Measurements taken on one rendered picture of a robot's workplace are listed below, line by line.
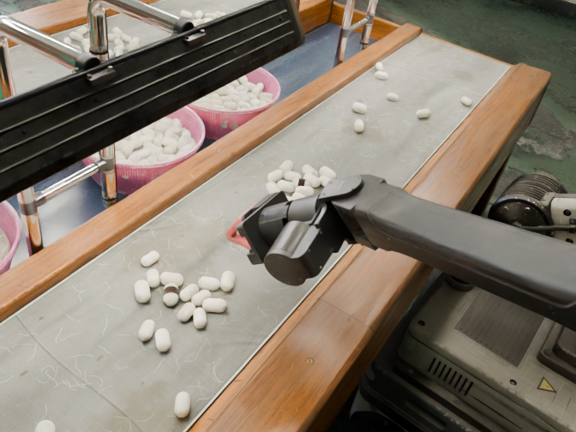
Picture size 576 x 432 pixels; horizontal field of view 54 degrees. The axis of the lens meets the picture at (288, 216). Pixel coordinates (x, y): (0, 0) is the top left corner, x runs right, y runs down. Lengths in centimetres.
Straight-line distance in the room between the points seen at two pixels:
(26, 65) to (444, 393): 120
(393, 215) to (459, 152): 71
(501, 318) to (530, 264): 90
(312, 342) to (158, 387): 21
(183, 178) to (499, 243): 67
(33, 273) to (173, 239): 22
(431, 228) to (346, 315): 32
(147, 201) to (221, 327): 28
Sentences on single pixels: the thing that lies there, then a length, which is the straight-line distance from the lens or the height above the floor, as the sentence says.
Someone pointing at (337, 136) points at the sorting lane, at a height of 74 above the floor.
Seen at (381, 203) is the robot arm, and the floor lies 102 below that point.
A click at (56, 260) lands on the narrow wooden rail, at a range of 91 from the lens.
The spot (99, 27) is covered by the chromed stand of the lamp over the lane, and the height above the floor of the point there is 107.
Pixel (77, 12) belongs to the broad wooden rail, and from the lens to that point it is 172.
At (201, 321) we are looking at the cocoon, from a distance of 83.
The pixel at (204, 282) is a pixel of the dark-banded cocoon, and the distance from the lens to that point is 88.
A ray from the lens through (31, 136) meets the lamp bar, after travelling 59.
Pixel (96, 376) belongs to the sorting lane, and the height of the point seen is 74.
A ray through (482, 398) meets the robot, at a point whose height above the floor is 41.
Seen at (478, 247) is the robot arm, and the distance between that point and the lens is 53.
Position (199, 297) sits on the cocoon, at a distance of 85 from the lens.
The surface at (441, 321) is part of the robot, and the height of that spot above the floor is 47.
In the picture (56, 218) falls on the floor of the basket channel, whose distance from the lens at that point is 112.
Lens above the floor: 139
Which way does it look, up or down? 39 degrees down
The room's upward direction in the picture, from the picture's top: 10 degrees clockwise
